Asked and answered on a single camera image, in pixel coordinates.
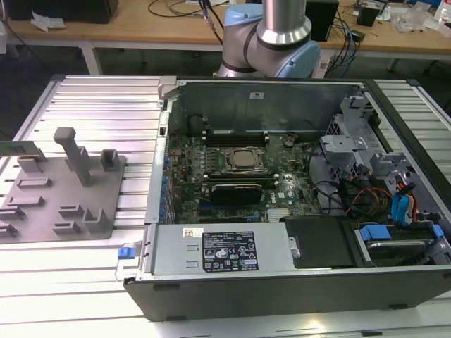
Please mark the green RAM stick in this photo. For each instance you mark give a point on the green RAM stick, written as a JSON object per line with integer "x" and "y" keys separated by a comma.
{"x": 17, "y": 149}
{"x": 236, "y": 132}

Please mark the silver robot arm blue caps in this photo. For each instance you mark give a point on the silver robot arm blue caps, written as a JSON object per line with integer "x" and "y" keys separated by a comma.
{"x": 282, "y": 21}

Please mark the black RAM slot bank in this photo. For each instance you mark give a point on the black RAM slot bank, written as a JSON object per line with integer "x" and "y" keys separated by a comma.
{"x": 236, "y": 140}
{"x": 239, "y": 177}

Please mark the metal CPU socket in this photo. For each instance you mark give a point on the metal CPU socket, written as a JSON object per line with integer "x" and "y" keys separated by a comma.
{"x": 225, "y": 160}

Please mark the silver CPU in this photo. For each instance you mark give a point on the silver CPU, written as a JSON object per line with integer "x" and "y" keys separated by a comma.
{"x": 246, "y": 158}

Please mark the black graphics card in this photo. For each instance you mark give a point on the black graphics card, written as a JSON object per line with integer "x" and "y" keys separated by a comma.
{"x": 236, "y": 193}

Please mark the round coin battery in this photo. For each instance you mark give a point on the round coin battery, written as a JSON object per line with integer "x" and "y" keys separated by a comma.
{"x": 289, "y": 142}

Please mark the silver finned heat sink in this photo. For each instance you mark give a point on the silver finned heat sink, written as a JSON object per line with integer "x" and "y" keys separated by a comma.
{"x": 280, "y": 214}

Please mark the green motherboard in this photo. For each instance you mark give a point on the green motherboard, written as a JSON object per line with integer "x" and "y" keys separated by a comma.
{"x": 299, "y": 183}

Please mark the silver power supply with label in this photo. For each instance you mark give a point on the silver power supply with label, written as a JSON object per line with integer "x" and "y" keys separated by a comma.
{"x": 176, "y": 253}

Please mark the gray metal drive cage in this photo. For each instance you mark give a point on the gray metal drive cage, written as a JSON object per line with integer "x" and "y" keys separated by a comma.
{"x": 338, "y": 148}

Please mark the black plastic shroud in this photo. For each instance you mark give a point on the black plastic shroud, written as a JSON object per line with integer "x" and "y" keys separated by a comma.
{"x": 317, "y": 243}

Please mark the blue case latch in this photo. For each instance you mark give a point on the blue case latch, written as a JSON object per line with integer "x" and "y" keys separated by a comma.
{"x": 127, "y": 254}

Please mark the black open PC case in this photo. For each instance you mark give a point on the black open PC case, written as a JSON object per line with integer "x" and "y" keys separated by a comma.
{"x": 282, "y": 295}

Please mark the white power strip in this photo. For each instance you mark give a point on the white power strip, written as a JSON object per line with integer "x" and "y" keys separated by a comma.
{"x": 323, "y": 67}

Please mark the hard disk in blue carrier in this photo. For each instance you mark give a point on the hard disk in blue carrier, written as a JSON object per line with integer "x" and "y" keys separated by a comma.
{"x": 373, "y": 234}

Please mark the gray plastic parts rack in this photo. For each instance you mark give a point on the gray plastic parts rack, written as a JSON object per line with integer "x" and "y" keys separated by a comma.
{"x": 53, "y": 190}

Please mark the tall black box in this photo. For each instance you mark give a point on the tall black box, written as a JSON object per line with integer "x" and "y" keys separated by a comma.
{"x": 326, "y": 17}

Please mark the small black adapter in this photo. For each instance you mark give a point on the small black adapter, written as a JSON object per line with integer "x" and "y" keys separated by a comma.
{"x": 358, "y": 36}

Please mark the small black cube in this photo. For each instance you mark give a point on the small black cube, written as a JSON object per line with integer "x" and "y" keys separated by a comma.
{"x": 368, "y": 15}

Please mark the large black box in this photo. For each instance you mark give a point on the large black box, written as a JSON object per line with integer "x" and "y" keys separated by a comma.
{"x": 70, "y": 10}

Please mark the crumpled white paper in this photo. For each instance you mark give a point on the crumpled white paper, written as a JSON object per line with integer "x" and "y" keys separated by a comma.
{"x": 47, "y": 22}

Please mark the clear plastic bags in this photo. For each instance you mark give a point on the clear plastic bags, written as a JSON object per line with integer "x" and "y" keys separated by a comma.
{"x": 412, "y": 19}

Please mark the white pink box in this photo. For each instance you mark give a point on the white pink box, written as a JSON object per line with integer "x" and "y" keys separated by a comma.
{"x": 442, "y": 10}

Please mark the gray corner bracket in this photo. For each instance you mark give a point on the gray corner bracket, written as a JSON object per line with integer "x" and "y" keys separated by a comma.
{"x": 166, "y": 86}

